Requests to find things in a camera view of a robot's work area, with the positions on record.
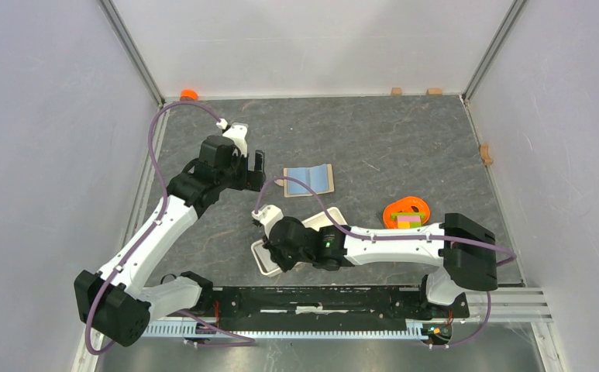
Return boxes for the white toothed cable rail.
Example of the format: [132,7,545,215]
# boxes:
[143,318,428,341]

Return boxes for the coloured toy blocks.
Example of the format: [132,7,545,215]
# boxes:
[385,212,429,229]

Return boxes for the white plastic tray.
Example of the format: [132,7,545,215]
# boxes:
[251,205,354,277]

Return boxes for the orange bowl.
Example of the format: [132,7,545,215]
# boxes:
[383,196,431,229]

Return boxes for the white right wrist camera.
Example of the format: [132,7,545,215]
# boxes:
[251,205,284,236]

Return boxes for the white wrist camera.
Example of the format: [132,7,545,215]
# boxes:
[251,205,284,236]
[216,118,249,157]

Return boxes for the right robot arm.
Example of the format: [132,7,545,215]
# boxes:
[252,208,498,316]

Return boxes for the beige leather card holder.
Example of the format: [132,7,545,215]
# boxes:
[274,164,335,198]

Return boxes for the curved wooden piece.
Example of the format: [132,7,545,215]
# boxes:
[479,143,494,167]

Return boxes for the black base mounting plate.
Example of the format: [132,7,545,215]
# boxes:
[189,285,470,332]

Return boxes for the orange round cap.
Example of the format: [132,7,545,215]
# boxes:
[179,89,198,101]

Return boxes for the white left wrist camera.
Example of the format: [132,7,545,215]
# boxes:
[216,118,249,157]

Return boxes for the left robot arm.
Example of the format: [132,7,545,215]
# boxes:
[74,135,266,355]

